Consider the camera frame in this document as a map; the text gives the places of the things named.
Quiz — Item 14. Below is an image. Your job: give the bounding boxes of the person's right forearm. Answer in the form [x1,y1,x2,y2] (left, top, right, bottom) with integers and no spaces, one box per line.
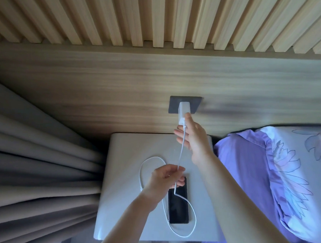
[187,152,309,243]

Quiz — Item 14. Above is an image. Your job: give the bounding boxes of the wooden slat panel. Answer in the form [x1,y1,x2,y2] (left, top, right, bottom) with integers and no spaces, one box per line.
[0,0,321,60]

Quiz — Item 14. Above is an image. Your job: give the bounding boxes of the person's left hand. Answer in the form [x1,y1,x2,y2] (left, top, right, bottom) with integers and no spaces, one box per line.
[141,163,187,211]

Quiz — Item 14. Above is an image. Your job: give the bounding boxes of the grey wall socket plate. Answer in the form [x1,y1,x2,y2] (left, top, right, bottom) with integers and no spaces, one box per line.
[168,95,203,116]

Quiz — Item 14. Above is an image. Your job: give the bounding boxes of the white bedside table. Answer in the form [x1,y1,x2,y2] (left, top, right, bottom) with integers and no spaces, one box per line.
[93,130,226,243]

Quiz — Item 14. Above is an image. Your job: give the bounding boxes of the white charging cable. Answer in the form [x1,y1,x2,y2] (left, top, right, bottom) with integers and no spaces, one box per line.
[135,119,203,239]

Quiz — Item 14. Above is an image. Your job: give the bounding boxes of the person's left forearm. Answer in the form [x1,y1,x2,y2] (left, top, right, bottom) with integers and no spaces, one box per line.
[98,188,160,243]

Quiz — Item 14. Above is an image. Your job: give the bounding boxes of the white floral pillow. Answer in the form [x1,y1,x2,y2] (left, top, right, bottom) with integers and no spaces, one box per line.
[249,124,321,243]

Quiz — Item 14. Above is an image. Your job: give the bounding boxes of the wooden headboard panel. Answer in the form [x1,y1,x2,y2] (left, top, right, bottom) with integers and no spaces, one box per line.
[0,41,321,150]

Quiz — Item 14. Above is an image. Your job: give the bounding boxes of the black smartphone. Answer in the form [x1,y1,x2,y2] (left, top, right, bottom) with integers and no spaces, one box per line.
[166,175,192,225]

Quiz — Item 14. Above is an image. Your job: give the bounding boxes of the grey curtain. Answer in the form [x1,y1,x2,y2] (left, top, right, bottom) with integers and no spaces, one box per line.
[0,77,111,243]

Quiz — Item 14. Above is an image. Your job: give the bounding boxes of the purple bed sheet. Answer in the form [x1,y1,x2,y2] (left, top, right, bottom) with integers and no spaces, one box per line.
[201,127,321,243]

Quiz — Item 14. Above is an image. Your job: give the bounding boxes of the white charger adapter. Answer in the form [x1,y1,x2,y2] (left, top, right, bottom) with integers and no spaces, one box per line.
[177,101,191,126]

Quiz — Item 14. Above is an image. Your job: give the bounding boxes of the person's right hand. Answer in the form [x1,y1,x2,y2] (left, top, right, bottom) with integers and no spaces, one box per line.
[172,112,218,167]

